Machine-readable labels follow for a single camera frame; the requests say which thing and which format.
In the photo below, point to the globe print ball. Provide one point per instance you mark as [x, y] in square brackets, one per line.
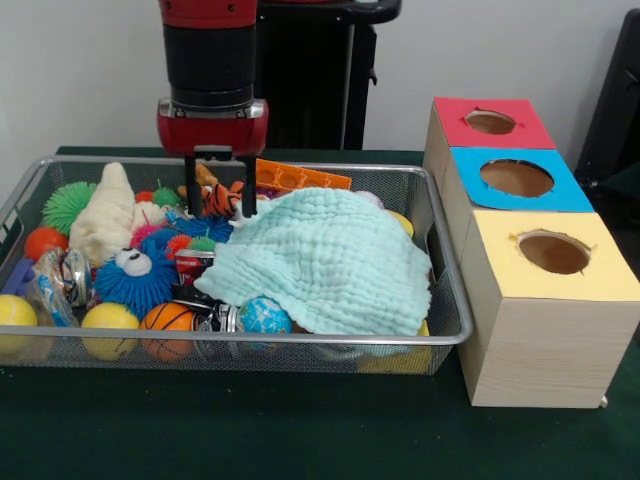
[265, 315]

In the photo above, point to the small basketball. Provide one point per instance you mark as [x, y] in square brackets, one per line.
[167, 317]

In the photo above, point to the blue spiky toy with eyes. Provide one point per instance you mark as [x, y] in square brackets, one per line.
[150, 287]

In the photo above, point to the dark green tablecloth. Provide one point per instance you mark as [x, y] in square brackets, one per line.
[300, 430]

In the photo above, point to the tiger plush toy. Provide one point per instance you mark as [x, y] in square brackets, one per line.
[220, 200]

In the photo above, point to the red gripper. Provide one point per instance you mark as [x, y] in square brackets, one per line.
[212, 132]

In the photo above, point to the large green spiky ball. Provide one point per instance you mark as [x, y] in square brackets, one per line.
[67, 205]

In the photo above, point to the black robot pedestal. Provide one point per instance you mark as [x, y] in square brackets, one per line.
[310, 75]

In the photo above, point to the wooden three-hole box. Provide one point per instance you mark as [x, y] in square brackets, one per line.
[540, 350]

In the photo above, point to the cream muslin cloth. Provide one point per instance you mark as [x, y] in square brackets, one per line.
[107, 215]

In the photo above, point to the mint muslin cloth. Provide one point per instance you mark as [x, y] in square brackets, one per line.
[320, 260]

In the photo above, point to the silver mesh bin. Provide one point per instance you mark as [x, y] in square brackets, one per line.
[440, 300]

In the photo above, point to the yellow ball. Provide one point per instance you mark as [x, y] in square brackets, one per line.
[110, 317]
[15, 312]

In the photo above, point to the black chair back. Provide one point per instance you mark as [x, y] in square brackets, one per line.
[617, 100]

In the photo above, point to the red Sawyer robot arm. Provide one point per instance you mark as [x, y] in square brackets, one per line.
[210, 60]

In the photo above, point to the orange plastic tray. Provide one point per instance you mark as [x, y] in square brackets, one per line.
[310, 177]

